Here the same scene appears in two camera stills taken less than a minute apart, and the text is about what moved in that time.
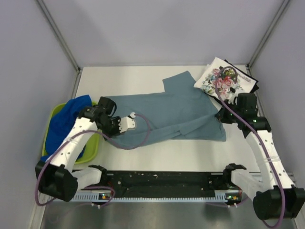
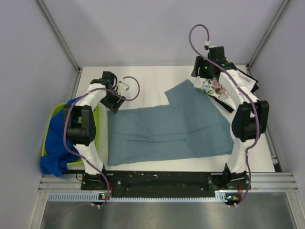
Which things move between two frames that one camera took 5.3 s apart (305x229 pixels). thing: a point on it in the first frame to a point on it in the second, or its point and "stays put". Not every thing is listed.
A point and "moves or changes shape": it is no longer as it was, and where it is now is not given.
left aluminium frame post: [78, 69] stays put
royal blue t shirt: [63, 117] stays put
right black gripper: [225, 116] to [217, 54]
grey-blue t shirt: [181, 110] moves or changes shape
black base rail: [128, 181] stays put
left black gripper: [116, 130] to [113, 106]
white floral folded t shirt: [224, 80] stays put
